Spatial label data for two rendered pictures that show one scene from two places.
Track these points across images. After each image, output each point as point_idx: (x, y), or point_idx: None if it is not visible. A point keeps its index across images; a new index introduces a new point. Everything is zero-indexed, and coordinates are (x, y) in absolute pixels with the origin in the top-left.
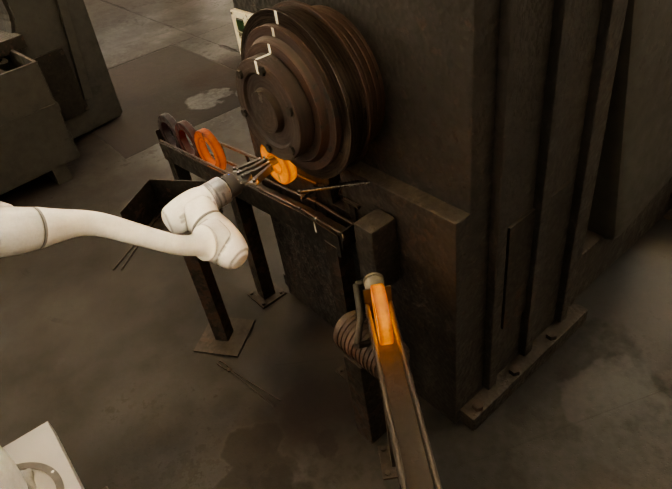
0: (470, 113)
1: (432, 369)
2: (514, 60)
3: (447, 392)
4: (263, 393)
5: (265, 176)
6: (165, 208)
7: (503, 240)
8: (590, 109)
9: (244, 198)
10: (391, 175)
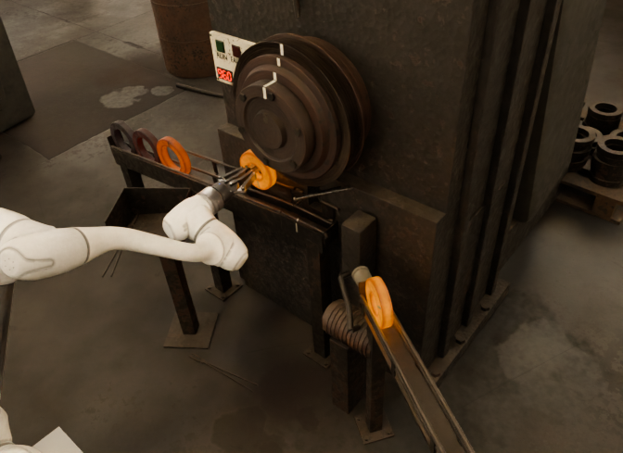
0: (455, 133)
1: None
2: (489, 91)
3: None
4: (239, 380)
5: (250, 183)
6: (168, 218)
7: (466, 232)
8: (525, 121)
9: None
10: (370, 181)
